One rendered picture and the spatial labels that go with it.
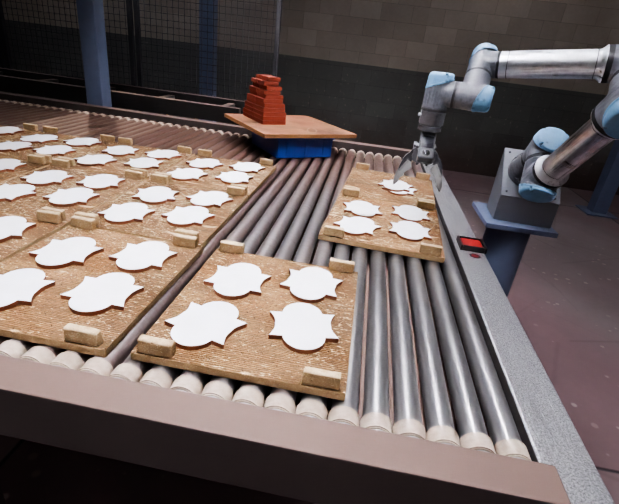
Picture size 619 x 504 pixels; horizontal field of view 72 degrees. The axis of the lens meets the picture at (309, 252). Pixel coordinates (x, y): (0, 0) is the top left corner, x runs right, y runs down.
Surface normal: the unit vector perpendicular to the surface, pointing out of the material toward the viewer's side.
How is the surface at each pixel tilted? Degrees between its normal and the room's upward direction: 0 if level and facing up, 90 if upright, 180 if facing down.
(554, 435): 0
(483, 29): 90
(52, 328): 0
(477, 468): 0
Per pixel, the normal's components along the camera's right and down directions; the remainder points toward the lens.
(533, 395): 0.11, -0.89
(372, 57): -0.14, 0.42
